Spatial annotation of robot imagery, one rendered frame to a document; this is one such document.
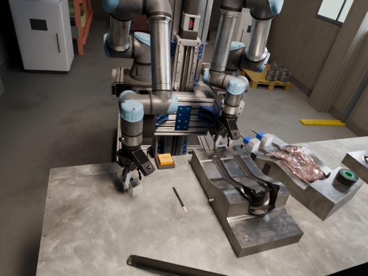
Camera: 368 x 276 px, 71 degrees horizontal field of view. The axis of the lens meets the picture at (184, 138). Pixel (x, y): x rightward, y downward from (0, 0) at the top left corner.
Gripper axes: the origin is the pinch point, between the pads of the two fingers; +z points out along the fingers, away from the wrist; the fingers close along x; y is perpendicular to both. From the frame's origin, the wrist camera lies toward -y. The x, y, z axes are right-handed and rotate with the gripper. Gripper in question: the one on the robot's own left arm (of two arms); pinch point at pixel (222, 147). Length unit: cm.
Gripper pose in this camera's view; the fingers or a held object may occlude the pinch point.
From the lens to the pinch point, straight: 134.4
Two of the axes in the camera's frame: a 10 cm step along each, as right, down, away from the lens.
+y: -3.3, -5.7, 7.5
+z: -1.3, 8.2, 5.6
